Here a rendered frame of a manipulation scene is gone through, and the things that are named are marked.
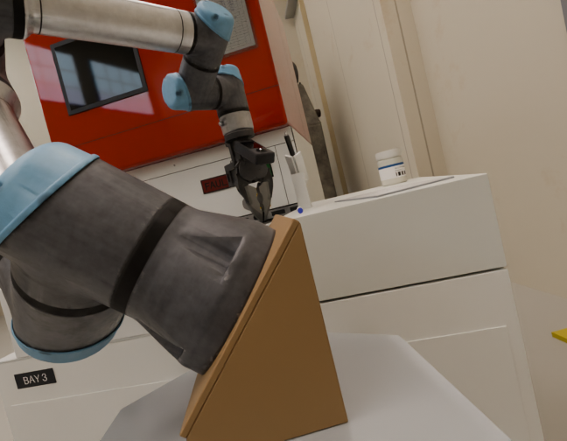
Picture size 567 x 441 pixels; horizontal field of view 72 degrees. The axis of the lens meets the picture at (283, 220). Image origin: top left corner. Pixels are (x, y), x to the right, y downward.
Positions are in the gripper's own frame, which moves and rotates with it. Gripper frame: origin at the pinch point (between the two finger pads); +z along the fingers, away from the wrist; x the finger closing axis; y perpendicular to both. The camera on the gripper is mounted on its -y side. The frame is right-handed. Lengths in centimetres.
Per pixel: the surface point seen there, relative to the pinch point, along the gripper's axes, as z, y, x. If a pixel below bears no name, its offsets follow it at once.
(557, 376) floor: 97, 9, -121
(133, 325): 13.1, -4.8, 33.5
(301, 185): -4.9, -5.3, -8.9
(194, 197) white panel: -10.3, 47.9, -0.9
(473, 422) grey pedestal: 15, -64, 20
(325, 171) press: -29, 403, -328
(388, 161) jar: -5.9, -3.9, -39.1
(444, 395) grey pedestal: 15, -60, 19
